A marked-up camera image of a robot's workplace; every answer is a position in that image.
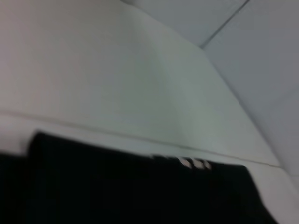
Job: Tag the black shirt with FREE print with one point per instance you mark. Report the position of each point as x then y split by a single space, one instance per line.
116 186

